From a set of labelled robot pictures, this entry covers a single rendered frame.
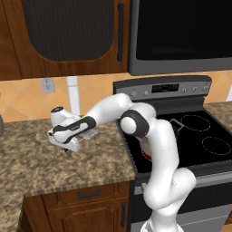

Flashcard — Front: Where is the wooden cupboard door dark glass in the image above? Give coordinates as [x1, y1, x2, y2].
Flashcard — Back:
[2, 0, 131, 80]

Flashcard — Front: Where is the red and white pot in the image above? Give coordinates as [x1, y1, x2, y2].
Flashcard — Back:
[139, 118, 185, 163]

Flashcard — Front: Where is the black and steel stove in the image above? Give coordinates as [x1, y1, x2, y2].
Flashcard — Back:
[112, 75, 232, 232]

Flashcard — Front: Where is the plain wooden cupboard door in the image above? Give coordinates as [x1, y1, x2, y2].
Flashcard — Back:
[0, 0, 23, 82]

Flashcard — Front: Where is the black and steel microwave oven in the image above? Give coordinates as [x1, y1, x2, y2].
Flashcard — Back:
[127, 0, 232, 77]

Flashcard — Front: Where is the black base cupboard handle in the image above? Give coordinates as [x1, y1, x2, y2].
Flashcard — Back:
[120, 201, 127, 228]

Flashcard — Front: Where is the black cupboard door handle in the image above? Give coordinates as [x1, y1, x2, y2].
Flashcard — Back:
[116, 3, 125, 63]

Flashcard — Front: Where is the wooden drawer front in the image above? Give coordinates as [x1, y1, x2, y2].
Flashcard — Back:
[40, 180, 131, 210]

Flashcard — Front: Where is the steel oven door handle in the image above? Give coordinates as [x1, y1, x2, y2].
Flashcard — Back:
[133, 170, 232, 196]

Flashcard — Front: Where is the wooden base cupboard door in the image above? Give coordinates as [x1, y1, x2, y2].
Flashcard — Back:
[44, 198, 131, 232]

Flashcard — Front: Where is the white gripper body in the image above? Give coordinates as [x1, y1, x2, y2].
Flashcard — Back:
[47, 131, 82, 153]

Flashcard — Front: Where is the white wall socket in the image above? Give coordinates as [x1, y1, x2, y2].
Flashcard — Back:
[40, 77, 56, 94]

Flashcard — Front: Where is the oven door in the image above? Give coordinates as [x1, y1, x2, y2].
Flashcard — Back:
[130, 179, 232, 232]

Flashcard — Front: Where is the black drawer handle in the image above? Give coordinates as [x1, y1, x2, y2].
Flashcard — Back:
[75, 188, 102, 200]

